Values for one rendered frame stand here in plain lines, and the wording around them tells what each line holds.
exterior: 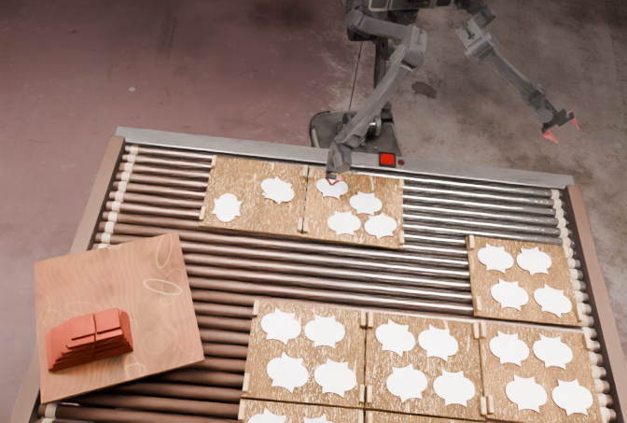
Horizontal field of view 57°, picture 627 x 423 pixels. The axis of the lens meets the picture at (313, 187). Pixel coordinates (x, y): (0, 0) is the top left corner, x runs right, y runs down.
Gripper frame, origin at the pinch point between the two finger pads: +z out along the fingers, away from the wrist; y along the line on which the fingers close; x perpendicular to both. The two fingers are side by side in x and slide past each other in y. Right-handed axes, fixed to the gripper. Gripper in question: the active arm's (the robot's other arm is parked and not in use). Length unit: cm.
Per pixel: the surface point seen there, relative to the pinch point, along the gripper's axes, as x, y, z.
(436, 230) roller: -45.9, -13.7, 10.2
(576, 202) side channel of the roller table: -107, 8, 7
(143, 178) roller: 78, -8, 10
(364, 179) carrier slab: -14.3, 5.8, 8.4
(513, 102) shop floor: -132, 165, 104
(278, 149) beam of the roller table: 24.7, 17.5, 10.5
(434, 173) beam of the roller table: -45.8, 16.4, 10.7
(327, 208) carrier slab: 0.5, -11.7, 8.1
